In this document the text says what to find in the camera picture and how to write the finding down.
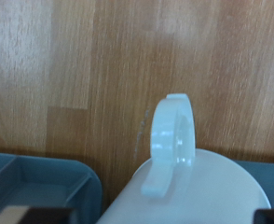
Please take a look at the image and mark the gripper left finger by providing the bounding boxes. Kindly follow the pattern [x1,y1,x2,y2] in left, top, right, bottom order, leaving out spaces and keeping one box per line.
[0,204,78,224]

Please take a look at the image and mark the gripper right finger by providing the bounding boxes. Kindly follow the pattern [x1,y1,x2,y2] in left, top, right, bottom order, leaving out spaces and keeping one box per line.
[253,208,274,224]

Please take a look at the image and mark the dark grey utensil holder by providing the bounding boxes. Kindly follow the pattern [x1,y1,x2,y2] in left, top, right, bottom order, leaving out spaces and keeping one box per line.
[0,151,274,224]

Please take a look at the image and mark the white plastic mug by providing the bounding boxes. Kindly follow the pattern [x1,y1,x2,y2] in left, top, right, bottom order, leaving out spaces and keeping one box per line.
[96,92,272,224]

